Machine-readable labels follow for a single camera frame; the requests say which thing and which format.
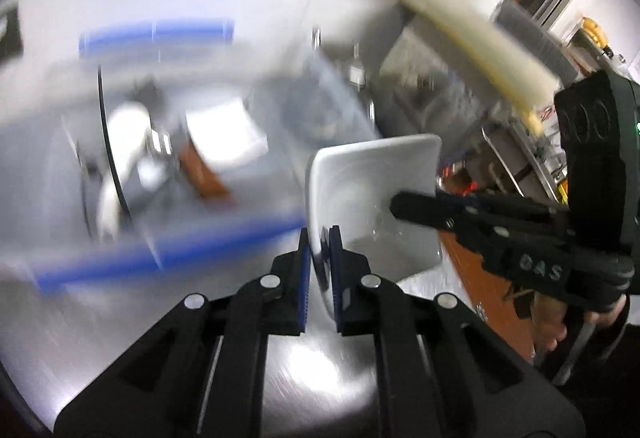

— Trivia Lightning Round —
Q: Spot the black chopstick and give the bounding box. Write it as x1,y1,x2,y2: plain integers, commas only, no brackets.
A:
96,66,133,225

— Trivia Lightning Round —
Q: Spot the yellow tool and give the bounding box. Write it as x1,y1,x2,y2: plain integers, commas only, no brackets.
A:
581,18,609,49

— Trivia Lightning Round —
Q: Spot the small white dish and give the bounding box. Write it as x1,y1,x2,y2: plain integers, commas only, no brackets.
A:
184,99,269,165

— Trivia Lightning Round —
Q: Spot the cream padded pole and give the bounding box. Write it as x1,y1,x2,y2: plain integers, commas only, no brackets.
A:
400,0,560,135

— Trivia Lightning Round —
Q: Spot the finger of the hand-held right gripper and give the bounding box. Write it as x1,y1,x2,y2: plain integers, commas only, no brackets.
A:
436,189,572,245
390,191,622,309

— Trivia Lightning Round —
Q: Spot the person's right hand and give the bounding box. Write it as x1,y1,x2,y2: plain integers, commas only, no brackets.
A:
531,293,629,360

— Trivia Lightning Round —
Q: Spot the metal shelf rack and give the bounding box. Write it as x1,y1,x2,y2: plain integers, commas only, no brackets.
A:
477,0,571,206

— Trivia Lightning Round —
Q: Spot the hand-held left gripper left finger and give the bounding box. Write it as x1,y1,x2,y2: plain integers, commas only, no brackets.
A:
54,228,311,438

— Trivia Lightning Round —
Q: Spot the brown wooden utensil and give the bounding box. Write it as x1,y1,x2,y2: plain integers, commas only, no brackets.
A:
179,142,237,205

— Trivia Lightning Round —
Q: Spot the clear bin with blue rim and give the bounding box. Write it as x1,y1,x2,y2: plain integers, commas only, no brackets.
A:
30,18,391,296

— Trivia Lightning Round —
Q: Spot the white square dish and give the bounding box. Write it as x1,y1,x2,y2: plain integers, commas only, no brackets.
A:
305,134,444,319

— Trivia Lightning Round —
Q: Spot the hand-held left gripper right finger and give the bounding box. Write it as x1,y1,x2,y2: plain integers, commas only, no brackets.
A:
329,226,587,438

